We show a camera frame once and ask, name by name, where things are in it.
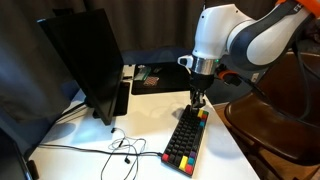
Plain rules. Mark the dark grey curtain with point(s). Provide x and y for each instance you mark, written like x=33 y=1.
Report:
x=30 y=70
x=153 y=23

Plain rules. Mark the black wrist camera orange mount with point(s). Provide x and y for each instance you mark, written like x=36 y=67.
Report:
x=230 y=76

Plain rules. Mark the small dark object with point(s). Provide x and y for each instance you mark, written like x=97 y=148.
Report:
x=157 y=70

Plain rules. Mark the large black monitor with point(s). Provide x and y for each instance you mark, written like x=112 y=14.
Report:
x=88 y=60

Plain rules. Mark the small black block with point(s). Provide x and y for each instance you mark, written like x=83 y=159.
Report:
x=33 y=169

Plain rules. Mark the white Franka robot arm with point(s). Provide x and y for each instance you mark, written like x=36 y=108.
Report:
x=216 y=30

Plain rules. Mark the dark tray with items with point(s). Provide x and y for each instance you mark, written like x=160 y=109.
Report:
x=170 y=80

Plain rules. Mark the black keyboard with coloured keys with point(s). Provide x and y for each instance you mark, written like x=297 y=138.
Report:
x=185 y=140

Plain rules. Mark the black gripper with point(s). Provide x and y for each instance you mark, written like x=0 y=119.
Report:
x=202 y=82

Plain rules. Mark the blue cloth cover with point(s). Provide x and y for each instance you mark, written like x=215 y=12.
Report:
x=150 y=56

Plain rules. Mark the red white checkered card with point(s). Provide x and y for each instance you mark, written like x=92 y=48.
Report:
x=151 y=81

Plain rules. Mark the small green packet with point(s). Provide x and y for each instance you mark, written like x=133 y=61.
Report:
x=141 y=73

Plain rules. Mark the brown wooden chair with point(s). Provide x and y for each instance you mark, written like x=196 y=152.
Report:
x=276 y=123

